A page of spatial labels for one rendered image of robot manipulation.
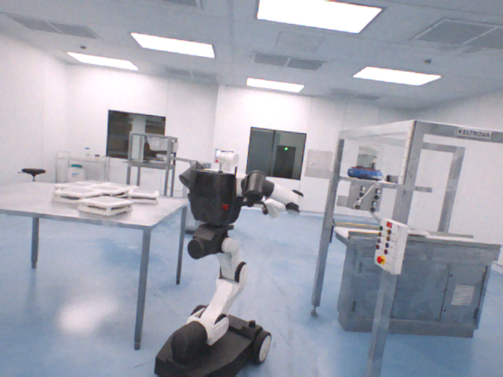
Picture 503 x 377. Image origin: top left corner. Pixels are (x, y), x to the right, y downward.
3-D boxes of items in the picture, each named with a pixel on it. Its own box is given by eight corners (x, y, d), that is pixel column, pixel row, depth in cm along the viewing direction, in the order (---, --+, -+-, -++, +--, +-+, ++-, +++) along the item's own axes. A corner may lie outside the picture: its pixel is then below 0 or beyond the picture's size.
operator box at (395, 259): (390, 274, 159) (399, 225, 155) (373, 262, 175) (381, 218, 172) (401, 275, 160) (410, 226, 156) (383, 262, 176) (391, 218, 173)
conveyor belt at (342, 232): (346, 241, 241) (346, 234, 240) (333, 232, 266) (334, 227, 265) (500, 254, 260) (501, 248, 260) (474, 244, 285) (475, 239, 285)
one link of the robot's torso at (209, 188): (224, 234, 160) (233, 166, 155) (175, 221, 175) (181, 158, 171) (251, 226, 186) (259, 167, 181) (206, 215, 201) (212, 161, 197)
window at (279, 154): (245, 173, 757) (251, 126, 742) (245, 173, 759) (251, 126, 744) (300, 180, 766) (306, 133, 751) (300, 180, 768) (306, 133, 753)
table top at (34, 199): (-100, 203, 193) (-100, 197, 192) (35, 185, 302) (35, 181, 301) (151, 230, 192) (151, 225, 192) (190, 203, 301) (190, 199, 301)
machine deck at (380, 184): (355, 184, 230) (357, 179, 230) (336, 179, 267) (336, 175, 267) (432, 192, 239) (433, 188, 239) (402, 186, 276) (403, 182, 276)
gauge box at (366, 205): (352, 209, 232) (356, 183, 230) (346, 206, 243) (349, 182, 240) (379, 212, 236) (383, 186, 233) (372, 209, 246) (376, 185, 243)
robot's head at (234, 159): (232, 168, 176) (233, 152, 175) (217, 166, 181) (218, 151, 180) (237, 168, 182) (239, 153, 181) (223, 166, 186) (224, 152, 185)
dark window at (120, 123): (105, 156, 735) (108, 109, 721) (105, 156, 736) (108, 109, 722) (162, 163, 744) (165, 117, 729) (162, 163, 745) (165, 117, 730)
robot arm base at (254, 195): (267, 202, 167) (257, 190, 160) (247, 206, 173) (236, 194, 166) (270, 180, 176) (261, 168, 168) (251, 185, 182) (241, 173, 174)
